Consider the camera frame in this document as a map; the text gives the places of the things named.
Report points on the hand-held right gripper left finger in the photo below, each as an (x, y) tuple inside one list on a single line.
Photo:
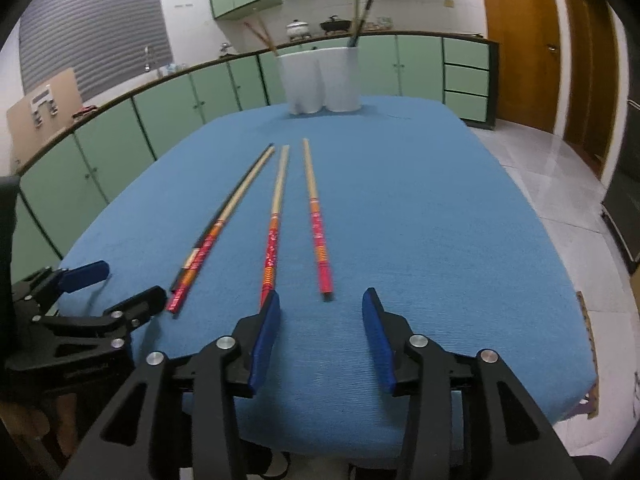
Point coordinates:
[(265, 345)]

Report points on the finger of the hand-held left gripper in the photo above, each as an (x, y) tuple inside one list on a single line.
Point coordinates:
[(142, 305), (85, 275)]

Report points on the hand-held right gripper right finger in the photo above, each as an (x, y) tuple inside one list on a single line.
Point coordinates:
[(380, 345)]

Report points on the red patterned wooden chopstick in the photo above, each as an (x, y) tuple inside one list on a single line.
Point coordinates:
[(194, 280), (316, 220), (272, 240)]

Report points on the white twin utensil holder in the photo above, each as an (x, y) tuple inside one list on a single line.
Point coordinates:
[(340, 80)]

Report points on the plain wooden chopstick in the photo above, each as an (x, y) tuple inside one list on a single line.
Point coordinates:
[(356, 15)]

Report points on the blue tablecloth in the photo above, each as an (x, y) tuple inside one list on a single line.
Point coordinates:
[(410, 220)]

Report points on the brown board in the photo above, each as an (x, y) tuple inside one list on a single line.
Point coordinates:
[(20, 125)]

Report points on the red cloth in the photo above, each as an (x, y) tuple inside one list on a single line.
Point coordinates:
[(85, 111)]

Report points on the green base cabinets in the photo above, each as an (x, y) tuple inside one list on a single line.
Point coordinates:
[(165, 110)]

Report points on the floral patterned cloth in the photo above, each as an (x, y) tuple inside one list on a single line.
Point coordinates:
[(586, 320)]

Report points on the metal faucet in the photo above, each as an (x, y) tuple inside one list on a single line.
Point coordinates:
[(147, 57)]

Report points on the grey window blind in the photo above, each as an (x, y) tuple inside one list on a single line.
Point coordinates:
[(90, 25)]

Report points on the small kettle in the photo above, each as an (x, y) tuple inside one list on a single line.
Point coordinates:
[(226, 49)]

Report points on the black glass-door cabinet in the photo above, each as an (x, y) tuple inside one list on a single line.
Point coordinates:
[(625, 210)]

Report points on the white cooking pot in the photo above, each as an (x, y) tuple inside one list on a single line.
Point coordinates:
[(297, 30)]

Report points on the glass jars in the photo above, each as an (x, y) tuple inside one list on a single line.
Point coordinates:
[(382, 22)]

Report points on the black cooking pot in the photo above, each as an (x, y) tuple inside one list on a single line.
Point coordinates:
[(334, 25)]

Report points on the wooden door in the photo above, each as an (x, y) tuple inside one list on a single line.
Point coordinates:
[(520, 40)]

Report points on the white metal bracket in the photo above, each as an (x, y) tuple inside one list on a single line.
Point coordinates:
[(42, 100)]

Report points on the wooden doorway frame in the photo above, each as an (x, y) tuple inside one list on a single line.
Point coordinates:
[(590, 75)]

